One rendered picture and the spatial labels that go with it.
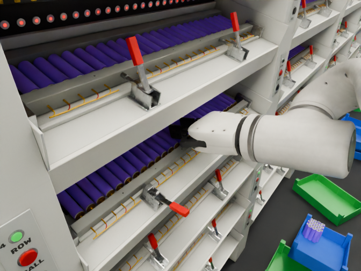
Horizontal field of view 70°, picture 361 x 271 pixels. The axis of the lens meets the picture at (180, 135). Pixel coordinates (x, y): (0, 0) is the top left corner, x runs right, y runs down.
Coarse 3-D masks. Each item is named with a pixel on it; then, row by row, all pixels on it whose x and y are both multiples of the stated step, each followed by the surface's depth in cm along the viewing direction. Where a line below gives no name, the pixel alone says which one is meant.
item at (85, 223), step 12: (240, 108) 72; (168, 156) 53; (180, 156) 55; (156, 168) 50; (168, 168) 53; (132, 180) 47; (144, 180) 48; (156, 180) 50; (120, 192) 45; (132, 192) 46; (108, 204) 43; (120, 204) 45; (84, 216) 40; (96, 216) 41; (120, 216) 43; (72, 228) 39; (84, 228) 39
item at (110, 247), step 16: (240, 96) 76; (256, 96) 75; (256, 112) 76; (192, 160) 57; (208, 160) 58; (176, 176) 53; (192, 176) 54; (176, 192) 50; (128, 208) 46; (144, 208) 46; (160, 208) 47; (112, 224) 43; (128, 224) 44; (144, 224) 44; (96, 240) 41; (112, 240) 41; (128, 240) 42; (80, 256) 34; (96, 256) 39; (112, 256) 39
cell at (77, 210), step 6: (60, 192) 43; (66, 192) 43; (60, 198) 42; (66, 198) 42; (72, 198) 43; (66, 204) 42; (72, 204) 42; (72, 210) 41; (78, 210) 41; (72, 216) 41
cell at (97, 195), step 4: (80, 180) 45; (84, 180) 46; (88, 180) 46; (80, 184) 45; (84, 184) 45; (88, 184) 45; (92, 184) 46; (84, 188) 45; (88, 188) 45; (92, 188) 45; (96, 188) 45; (88, 192) 44; (92, 192) 44; (96, 192) 44; (100, 192) 45; (92, 196) 44; (96, 196) 44; (100, 196) 44; (92, 200) 44; (96, 200) 44
